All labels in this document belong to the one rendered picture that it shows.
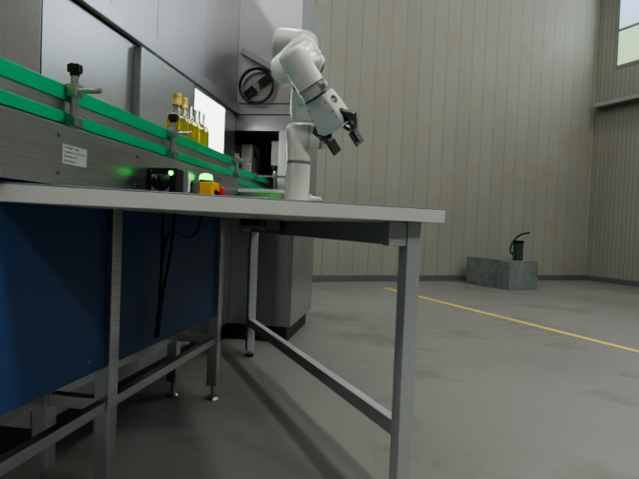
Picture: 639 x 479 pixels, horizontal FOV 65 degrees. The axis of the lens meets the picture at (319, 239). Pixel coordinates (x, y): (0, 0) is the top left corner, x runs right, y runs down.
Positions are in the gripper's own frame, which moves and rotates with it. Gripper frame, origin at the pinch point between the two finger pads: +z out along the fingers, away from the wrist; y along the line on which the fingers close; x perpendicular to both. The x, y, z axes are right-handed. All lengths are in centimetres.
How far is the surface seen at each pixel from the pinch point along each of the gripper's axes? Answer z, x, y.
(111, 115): -38, 39, 23
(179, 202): -14, 52, -4
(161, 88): -46, -14, 87
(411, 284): 34.7, 18.2, -12.7
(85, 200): -25, 64, 0
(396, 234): 22.1, 13.9, -13.3
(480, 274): 321, -381, 297
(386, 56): 20, -468, 328
